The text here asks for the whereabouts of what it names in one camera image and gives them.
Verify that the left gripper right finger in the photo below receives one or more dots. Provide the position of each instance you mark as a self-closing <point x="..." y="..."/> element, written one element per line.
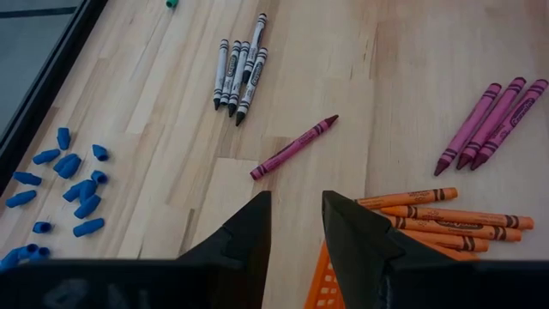
<point x="356" y="240"/>

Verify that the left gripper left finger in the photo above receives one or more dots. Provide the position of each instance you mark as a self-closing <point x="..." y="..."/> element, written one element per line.
<point x="253" y="232"/>

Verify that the orange plastic basket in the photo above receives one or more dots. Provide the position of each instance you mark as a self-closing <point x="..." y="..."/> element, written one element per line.
<point x="326" y="292"/>

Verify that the magenta crayon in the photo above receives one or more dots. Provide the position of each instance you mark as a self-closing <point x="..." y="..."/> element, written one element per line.
<point x="293" y="147"/>
<point x="512" y="122"/>
<point x="467" y="129"/>
<point x="493" y="120"/>

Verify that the grey crayon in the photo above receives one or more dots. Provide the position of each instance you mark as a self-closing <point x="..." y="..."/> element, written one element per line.
<point x="221" y="75"/>
<point x="256" y="43"/>
<point x="238" y="79"/>
<point x="231" y="73"/>
<point x="252" y="86"/>

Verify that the blue pencil eraser cap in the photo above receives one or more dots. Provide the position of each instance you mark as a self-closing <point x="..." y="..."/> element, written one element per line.
<point x="99" y="177"/>
<point x="20" y="198"/>
<point x="88" y="207"/>
<point x="42" y="227"/>
<point x="26" y="251"/>
<point x="88" y="227"/>
<point x="63" y="138"/>
<point x="41" y="253"/>
<point x="26" y="178"/>
<point x="88" y="189"/>
<point x="100" y="152"/>
<point x="73" y="194"/>
<point x="8" y="259"/>
<point x="46" y="156"/>
<point x="64" y="162"/>

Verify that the green pencil eraser cap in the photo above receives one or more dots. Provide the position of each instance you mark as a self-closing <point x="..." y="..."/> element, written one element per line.
<point x="171" y="3"/>

